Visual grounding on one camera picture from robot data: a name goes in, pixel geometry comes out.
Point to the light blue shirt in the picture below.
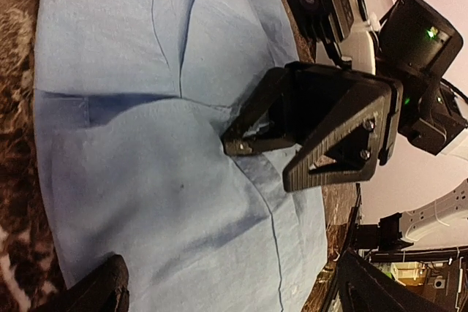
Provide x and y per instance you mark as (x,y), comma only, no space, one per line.
(131,98)

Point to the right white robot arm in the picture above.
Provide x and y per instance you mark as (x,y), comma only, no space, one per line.
(403,139)

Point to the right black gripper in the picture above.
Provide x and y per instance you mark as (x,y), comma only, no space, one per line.
(347,123)

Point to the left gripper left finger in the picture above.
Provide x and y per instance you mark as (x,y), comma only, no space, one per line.
(103,289)

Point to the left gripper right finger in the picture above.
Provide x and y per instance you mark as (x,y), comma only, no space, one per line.
(363,287)

